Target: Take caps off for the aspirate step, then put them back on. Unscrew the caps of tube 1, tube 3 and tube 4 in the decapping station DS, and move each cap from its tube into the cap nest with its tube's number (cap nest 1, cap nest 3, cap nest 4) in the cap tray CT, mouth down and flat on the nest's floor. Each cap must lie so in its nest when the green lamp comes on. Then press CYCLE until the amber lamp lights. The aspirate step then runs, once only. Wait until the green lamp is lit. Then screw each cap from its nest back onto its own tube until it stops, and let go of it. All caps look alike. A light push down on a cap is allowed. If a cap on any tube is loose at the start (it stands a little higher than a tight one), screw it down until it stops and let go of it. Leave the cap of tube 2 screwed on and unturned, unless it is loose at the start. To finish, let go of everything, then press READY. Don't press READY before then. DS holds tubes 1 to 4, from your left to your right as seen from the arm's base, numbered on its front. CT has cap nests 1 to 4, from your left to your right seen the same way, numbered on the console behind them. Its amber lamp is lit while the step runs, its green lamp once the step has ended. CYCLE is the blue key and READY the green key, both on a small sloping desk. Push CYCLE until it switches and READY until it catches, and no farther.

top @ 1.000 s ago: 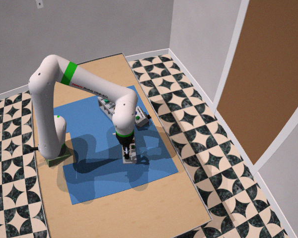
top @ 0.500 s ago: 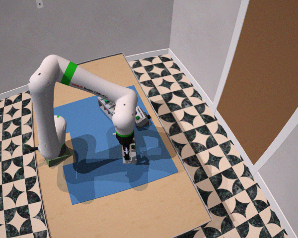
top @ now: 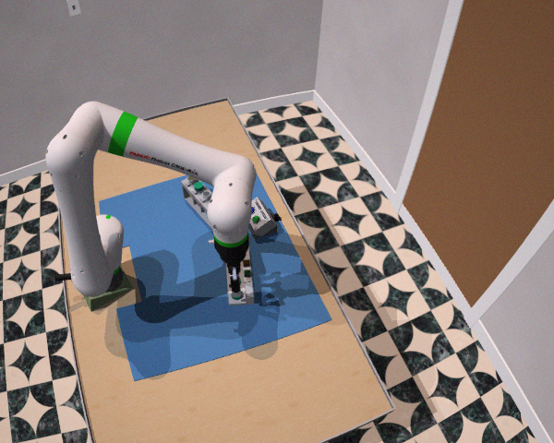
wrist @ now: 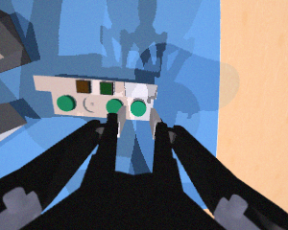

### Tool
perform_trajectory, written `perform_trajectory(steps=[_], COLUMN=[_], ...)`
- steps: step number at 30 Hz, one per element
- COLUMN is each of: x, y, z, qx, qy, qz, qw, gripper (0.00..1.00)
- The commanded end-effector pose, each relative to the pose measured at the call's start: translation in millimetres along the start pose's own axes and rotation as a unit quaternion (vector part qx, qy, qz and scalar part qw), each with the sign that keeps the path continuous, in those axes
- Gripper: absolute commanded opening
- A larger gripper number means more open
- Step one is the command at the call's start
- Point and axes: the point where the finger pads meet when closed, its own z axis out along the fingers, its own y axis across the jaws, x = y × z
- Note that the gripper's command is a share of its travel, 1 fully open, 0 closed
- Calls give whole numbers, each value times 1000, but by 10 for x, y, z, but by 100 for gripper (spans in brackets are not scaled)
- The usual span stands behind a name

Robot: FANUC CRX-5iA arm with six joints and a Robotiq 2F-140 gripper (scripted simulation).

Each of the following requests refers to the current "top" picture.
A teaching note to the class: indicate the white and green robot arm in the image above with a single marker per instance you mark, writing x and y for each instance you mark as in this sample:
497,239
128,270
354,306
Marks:
70,158

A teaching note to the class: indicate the white sloping button panel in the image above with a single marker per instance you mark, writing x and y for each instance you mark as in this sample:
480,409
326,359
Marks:
263,222

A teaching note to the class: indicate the blue flat mat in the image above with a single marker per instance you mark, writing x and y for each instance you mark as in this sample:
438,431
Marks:
185,318

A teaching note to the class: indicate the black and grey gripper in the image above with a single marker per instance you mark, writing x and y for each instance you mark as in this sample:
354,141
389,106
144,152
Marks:
234,270

